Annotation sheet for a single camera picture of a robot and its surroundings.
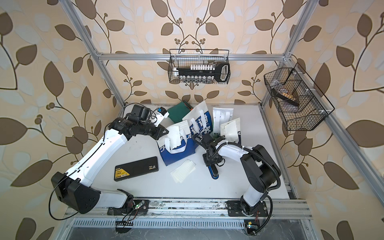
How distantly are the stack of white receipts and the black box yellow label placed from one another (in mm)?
110

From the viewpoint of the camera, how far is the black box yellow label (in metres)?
0.86

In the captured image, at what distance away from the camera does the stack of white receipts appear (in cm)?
86
